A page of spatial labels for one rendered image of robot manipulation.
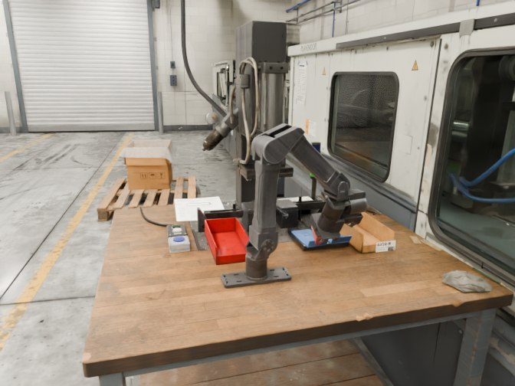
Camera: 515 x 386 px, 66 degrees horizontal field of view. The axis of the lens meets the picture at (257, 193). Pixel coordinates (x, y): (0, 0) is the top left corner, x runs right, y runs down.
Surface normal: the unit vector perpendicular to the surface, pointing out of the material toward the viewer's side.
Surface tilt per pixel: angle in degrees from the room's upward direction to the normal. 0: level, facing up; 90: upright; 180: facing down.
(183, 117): 89
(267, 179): 98
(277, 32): 90
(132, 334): 0
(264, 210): 87
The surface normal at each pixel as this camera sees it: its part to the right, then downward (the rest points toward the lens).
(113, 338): 0.01, -0.96
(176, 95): 0.21, 0.29
